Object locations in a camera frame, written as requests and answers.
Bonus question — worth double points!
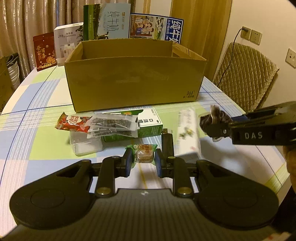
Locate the dark hair scrunchie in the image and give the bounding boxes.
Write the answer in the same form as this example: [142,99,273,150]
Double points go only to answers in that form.
[199,105,233,132]

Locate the mooncake snack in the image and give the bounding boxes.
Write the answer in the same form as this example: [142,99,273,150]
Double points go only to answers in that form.
[126,144,158,164]

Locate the white tube box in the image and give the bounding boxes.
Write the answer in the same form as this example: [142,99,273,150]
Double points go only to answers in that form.
[175,108,201,164]

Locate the clear sachet packets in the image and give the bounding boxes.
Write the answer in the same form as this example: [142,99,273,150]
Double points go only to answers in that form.
[86,113,139,138]

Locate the red candy packet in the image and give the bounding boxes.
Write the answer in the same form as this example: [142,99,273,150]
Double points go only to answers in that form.
[55,112,91,133]

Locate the right hand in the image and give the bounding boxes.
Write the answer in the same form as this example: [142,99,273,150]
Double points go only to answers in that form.
[283,145,296,192]

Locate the clear plastic container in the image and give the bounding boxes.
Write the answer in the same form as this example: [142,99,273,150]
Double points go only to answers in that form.
[70,131,103,156]

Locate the green white medicine box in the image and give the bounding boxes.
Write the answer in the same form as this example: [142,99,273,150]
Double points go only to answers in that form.
[104,108,163,138]

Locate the quilted olive chair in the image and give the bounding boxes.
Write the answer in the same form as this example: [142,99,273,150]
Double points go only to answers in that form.
[212,42,279,112]

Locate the checkered tablecloth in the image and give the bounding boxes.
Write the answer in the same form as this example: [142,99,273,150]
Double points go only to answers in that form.
[1,67,291,237]

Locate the brown cardboard box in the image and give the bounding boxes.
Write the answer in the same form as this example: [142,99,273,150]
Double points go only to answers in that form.
[64,39,207,113]

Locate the cardboard box on floor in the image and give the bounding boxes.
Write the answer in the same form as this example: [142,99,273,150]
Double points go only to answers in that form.
[0,57,14,112]

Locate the white humidifier box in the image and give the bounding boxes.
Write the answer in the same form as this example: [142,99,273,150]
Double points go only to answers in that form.
[54,22,83,66]

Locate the red gift box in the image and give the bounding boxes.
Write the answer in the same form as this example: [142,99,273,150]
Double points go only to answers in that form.
[33,32,57,71]

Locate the wooden sticks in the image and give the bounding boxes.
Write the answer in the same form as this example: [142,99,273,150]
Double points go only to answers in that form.
[142,0,151,14]

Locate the green blue milk carton box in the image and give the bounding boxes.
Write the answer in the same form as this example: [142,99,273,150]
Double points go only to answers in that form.
[83,3,131,41]

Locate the wall power socket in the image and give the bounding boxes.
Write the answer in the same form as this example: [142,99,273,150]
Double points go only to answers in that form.
[240,26,262,45]

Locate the black power cable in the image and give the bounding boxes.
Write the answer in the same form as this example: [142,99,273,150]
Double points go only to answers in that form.
[216,27,247,88]

